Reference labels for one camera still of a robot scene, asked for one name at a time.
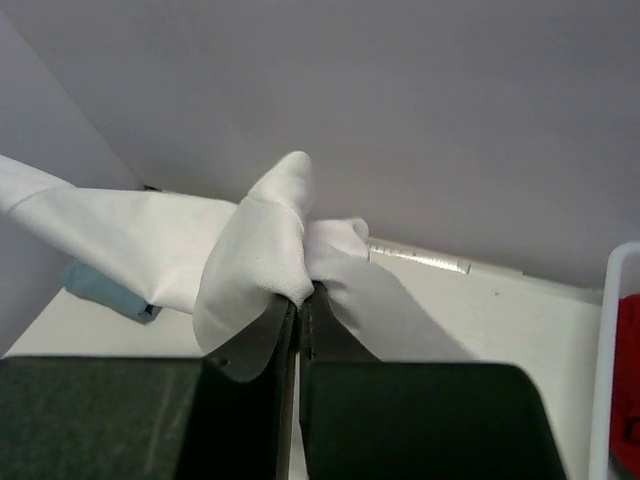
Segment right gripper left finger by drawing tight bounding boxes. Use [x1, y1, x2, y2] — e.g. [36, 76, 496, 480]
[1, 298, 295, 479]

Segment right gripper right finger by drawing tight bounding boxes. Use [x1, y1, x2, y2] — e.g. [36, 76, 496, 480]
[298, 285, 566, 479]

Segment white t-shirt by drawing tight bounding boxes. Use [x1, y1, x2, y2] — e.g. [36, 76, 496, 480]
[1, 151, 471, 362]

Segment folded light blue t-shirt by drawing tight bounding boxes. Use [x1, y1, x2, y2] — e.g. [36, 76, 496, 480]
[59, 262, 162, 324]

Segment red t-shirt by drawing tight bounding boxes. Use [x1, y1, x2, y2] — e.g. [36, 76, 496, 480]
[609, 294, 639, 478]

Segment white plastic basket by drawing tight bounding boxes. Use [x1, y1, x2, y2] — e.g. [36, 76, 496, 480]
[588, 241, 639, 480]

